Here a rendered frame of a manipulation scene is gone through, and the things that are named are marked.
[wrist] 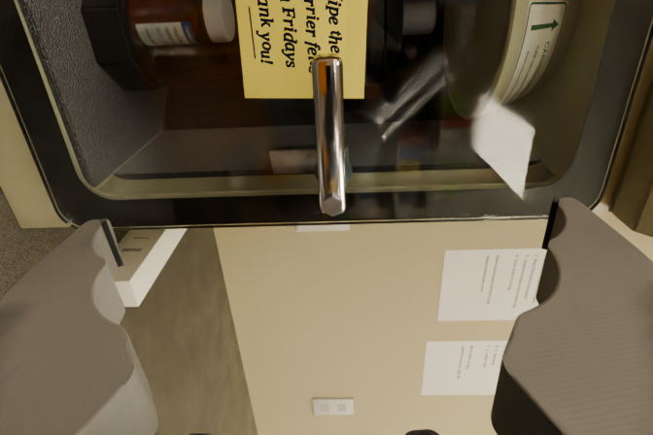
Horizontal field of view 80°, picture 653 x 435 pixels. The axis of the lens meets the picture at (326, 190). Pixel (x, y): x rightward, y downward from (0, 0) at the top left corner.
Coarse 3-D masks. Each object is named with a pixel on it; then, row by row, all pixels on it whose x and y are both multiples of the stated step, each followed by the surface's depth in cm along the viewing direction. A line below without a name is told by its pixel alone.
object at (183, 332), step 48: (0, 192) 31; (0, 240) 30; (48, 240) 35; (192, 240) 69; (0, 288) 30; (192, 288) 68; (144, 336) 52; (192, 336) 68; (192, 384) 67; (240, 384) 97; (192, 432) 66; (240, 432) 95
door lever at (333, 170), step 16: (320, 64) 19; (336, 64) 19; (320, 80) 20; (336, 80) 20; (320, 96) 20; (336, 96) 20; (320, 112) 20; (336, 112) 20; (320, 128) 21; (336, 128) 21; (320, 144) 21; (336, 144) 21; (320, 160) 22; (336, 160) 22; (320, 176) 22; (336, 176) 22; (320, 192) 23; (336, 192) 22; (320, 208) 23; (336, 208) 23
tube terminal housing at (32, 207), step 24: (648, 72) 25; (0, 96) 27; (648, 96) 26; (0, 120) 28; (0, 144) 29; (24, 144) 29; (624, 144) 28; (0, 168) 30; (24, 168) 30; (624, 168) 29; (24, 192) 31; (24, 216) 32; (48, 216) 32
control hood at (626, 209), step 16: (640, 128) 27; (640, 144) 27; (640, 160) 27; (624, 176) 28; (640, 176) 27; (624, 192) 28; (640, 192) 27; (624, 208) 29; (640, 208) 27; (640, 224) 27
